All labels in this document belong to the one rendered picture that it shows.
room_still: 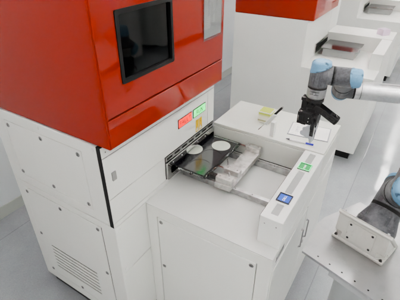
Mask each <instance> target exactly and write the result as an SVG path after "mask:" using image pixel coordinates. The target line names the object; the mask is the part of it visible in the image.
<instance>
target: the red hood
mask: <svg viewBox="0 0 400 300"><path fill-rule="evenodd" d="M223 21H224V0H0V108H3V109H5V110H8V111H11V112H13V113H16V114H18V115H21V116H23V117H25V118H29V119H31V120H33V121H36V122H38V123H41V124H44V125H46V126H49V127H51V128H53V129H56V130H59V131H61V132H64V133H66V134H69V135H72V136H74V137H76V138H79V139H82V140H85V141H87V142H89V143H92V144H94V145H97V146H100V147H102V148H104V149H107V150H109V151H111V150H112V149H114V148H115V147H117V146H119V145H120V144H122V143H123V142H125V141H126V140H128V139H130V138H131V137H133V136H134V135H136V134H137V133H139V132H141V131H142V130H143V129H145V128H147V127H148V126H150V125H152V124H153V123H155V122H156V121H158V120H159V119H161V118H163V117H164V116H166V115H167V114H169V113H170V112H172V111H174V110H175V109H176V108H178V107H180V106H181V105H183V104H184V103H186V102H187V101H189V100H191V99H192V98H194V97H195V96H197V95H199V94H200V93H202V92H203V91H205V90H207V89H208V88H210V87H211V86H213V85H214V84H216V83H217V82H219V81H220V80H221V74H222V55H223Z"/></svg>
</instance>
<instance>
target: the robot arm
mask: <svg viewBox="0 0 400 300"><path fill-rule="evenodd" d="M363 77H364V71H363V69H359V68H355V67H353V68H350V67H337V66H333V65H332V61H331V60H329V59H325V58H317V59H315V60H314V61H313V62H312V65H311V70H310V77H309V81H308V87H307V94H304V95H303V96H302V98H301V100H302V104H301V108H300V109H299V111H298V116H297V121H296V122H297V123H301V124H303V125H306V124H307V126H306V127H303V128H302V130H301V131H300V134H301V135H303V136H305V137H306V138H308V139H309V140H308V141H309V143H311V142H312V141H313V140H314V137H315V134H316V131H317V128H318V124H319V121H320V118H321V115H322V116H323V117H324V118H325V119H326V120H328V121H329V122H331V123H332V124H333V125H335V124H336V123H337V122H338V121H339V120H340V117H339V116H338V115H337V114H335V113H334V112H333V111H332V110H330V109H329V108H327V107H326V106H325V105H324V104H322V103H323V102H324V99H325V97H326V91H327V86H328V85H330V86H332V90H331V94H332V97H333V98H334V99H335V100H338V101H342V100H344V99H346V98H348V99H359V100H366V101H377V102H388V103H394V104H400V85H395V84H387V83H374V82H363ZM356 217H357V218H359V219H361V220H362V221H365V222H366V223H368V224H370V225H371V226H373V227H375V228H377V229H379V230H381V231H382V232H384V233H386V234H387V233H389V234H390V235H391V237H393V238H394V239H395V238H396V235H397V231H398V226H399V221H400V168H399V170H398V172H394V173H390V174H389V175H388V176H387V177H386V178H385V180H384V182H383V184H382V185H381V187H380V189H379V190H378V192H377V193H376V195H375V197H374V198H373V200H372V201H371V203H370V205H368V206H367V207H366V208H364V209H363V210H362V211H361V212H359V213H358V214H357V216H356Z"/></svg>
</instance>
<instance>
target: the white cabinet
mask: <svg viewBox="0 0 400 300"><path fill-rule="evenodd" d="M335 150H336V149H335ZM335 150H334V152H333V153H332V156H331V157H330V159H329V161H328V162H327V164H326V166H325V168H324V170H323V171H322V173H321V175H320V177H319V180H318V181H317V183H316V185H315V186H314V189H313V190H312V192H311V194H310V195H309V197H308V199H307V201H306V203H305V205H304V206H303V208H302V210H301V212H300V213H299V215H298V217H297V219H296V220H295V222H294V224H293V226H292V228H291V229H290V231H289V233H288V234H287V236H286V238H285V240H284V242H283V243H282V245H281V247H280V249H279V251H278V253H277V254H276V256H275V258H274V260H273V261H271V260H269V259H267V258H264V257H262V256H260V255H258V254H256V253H254V252H251V251H249V250H247V249H245V248H243V247H241V246H238V245H236V244H234V243H231V242H229V241H228V240H225V239H223V238H221V237H219V236H216V235H214V234H212V233H210V232H208V231H206V230H203V229H201V228H199V227H196V226H194V225H193V224H190V223H188V222H186V221H184V220H181V219H179V218H177V217H175V216H173V215H171V214H168V213H166V212H164V211H161V210H159V209H158V208H155V207H153V206H151V205H149V204H146V208H147V214H148V225H149V235H150V241H151V252H152V263H153V269H154V279H155V290H156V296H157V300H285V297H286V295H287V294H288V291H289V289H290V287H291V285H292V283H293V281H294V278H295V276H296V274H297V272H298V270H299V268H300V266H301V264H302V262H303V260H304V257H305V255H304V254H303V253H302V250H303V248H304V246H305V245H306V243H307V241H308V239H309V237H310V236H311V234H312V232H313V230H314V228H315V226H316V224H317V222H318V218H319V215H320V210H321V206H322V203H323V198H324V194H325V191H326V186H327V182H328V179H329V174H330V170H331V167H332V162H333V158H334V155H335Z"/></svg>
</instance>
